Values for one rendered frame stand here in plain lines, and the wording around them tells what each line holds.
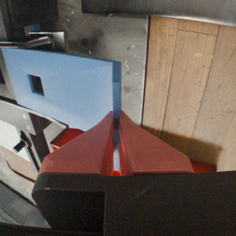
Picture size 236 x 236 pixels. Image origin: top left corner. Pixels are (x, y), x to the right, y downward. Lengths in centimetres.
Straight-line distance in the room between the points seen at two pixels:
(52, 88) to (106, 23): 10
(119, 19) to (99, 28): 3
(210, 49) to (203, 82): 4
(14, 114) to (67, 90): 13
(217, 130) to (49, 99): 20
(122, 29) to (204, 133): 16
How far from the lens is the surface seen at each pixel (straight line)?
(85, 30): 25
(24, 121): 27
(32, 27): 30
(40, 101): 20
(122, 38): 22
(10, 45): 20
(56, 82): 16
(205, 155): 28
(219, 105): 23
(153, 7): 19
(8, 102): 26
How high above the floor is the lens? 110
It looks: 47 degrees down
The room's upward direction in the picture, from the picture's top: 142 degrees counter-clockwise
